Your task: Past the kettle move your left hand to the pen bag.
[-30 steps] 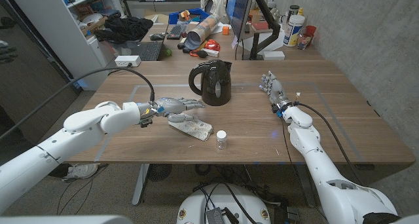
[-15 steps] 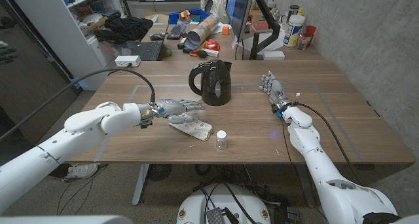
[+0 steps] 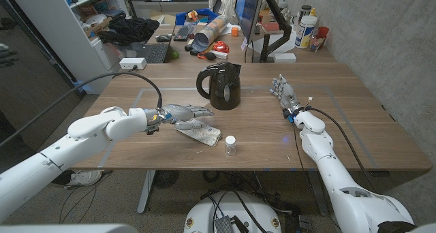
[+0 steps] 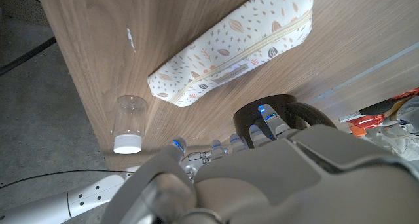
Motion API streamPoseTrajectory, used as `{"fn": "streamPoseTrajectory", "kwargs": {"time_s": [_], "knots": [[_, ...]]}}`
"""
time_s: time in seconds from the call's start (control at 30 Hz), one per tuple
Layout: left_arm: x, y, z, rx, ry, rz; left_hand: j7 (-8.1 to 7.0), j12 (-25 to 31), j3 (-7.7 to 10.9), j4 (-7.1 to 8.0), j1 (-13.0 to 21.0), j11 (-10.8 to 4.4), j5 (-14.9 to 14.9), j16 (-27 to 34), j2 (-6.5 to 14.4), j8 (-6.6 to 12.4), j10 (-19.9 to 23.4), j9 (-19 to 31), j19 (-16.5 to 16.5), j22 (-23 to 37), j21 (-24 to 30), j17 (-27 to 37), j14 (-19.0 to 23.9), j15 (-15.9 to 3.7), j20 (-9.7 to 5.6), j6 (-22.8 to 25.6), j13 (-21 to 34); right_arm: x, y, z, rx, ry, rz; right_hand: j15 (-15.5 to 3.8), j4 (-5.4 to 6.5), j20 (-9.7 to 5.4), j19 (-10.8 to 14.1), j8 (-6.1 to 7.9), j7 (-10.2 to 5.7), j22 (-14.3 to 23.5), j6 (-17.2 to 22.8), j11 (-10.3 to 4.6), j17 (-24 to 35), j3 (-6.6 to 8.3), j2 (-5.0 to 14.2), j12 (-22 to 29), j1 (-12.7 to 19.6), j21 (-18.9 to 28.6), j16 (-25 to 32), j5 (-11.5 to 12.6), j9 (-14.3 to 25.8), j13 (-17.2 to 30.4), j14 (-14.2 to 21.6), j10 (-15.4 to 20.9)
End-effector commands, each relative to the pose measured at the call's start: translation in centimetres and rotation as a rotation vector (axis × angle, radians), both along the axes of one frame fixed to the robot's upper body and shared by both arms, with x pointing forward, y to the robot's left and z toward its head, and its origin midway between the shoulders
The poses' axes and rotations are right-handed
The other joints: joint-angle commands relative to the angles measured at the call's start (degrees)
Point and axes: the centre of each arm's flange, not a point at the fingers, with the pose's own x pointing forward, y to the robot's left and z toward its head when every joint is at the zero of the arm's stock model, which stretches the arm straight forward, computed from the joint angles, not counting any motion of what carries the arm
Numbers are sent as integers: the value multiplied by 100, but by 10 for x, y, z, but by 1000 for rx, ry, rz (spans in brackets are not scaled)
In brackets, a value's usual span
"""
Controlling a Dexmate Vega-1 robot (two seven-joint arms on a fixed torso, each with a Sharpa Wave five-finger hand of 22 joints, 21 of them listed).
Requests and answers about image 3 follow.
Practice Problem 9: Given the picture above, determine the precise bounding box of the dark laptop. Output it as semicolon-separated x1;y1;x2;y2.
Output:
129;24;177;64

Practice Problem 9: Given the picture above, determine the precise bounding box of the red book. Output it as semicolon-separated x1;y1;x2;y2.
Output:
261;21;281;35

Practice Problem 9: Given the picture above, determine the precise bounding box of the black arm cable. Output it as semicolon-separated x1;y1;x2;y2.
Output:
305;106;378;193
0;71;164;149

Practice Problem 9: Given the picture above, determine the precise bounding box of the white cloth bag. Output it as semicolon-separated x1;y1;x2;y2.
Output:
208;0;237;19

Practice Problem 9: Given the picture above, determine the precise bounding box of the white patterned pen bag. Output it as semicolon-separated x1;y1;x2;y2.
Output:
175;119;223;148

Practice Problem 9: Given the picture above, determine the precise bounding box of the clear bottle white cap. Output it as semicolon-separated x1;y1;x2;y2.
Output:
224;135;237;157

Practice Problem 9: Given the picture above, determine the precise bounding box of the white sneaker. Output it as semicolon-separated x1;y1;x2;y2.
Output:
64;170;104;188

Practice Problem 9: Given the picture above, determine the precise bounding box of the computer monitor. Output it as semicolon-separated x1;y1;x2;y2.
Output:
234;0;266;44

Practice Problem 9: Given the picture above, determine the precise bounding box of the round black floor fan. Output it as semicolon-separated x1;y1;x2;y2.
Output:
153;170;180;190

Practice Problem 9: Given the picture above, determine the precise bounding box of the black keyboard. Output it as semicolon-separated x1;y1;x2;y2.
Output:
172;24;196;42

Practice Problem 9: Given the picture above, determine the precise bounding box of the white flat box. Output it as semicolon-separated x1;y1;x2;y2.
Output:
272;52;298;64

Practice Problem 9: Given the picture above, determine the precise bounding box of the clear jar with items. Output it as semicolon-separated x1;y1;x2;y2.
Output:
309;33;325;52

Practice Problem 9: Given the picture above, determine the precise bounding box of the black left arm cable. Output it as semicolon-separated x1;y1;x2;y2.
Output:
0;71;164;149

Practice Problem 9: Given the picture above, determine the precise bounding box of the dark lidded bottle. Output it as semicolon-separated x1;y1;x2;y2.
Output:
299;5;313;22

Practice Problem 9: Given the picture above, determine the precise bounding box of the white power strip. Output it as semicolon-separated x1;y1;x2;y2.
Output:
119;57;148;71

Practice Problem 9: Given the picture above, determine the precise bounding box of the black electric kettle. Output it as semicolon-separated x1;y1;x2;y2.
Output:
196;61;243;111

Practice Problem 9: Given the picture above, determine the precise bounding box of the black jacket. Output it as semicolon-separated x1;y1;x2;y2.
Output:
98;17;161;47

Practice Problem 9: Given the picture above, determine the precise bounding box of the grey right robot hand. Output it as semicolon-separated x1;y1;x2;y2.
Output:
270;74;306;123

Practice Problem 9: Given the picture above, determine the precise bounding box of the grey table leg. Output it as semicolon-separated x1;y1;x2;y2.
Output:
136;170;157;215
307;171;330;217

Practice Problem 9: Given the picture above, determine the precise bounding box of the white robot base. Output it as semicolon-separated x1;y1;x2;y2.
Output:
183;191;283;233

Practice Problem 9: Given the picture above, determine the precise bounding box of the person's dark trouser leg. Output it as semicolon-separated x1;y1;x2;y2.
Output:
50;170;74;186

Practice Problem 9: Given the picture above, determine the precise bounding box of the blue plastic bin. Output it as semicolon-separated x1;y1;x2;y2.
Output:
174;7;219;27

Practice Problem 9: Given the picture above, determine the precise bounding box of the white shelf unit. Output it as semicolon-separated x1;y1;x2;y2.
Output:
6;0;132;95

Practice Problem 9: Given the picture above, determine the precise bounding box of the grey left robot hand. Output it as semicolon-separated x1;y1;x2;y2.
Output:
144;104;215;136

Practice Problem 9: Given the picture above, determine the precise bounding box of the white wipes canister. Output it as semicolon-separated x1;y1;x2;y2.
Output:
294;15;318;50

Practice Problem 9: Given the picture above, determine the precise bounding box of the cardboard box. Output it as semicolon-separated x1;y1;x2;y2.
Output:
84;16;114;38

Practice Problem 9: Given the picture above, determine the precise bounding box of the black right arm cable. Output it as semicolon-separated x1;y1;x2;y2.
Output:
305;106;378;193

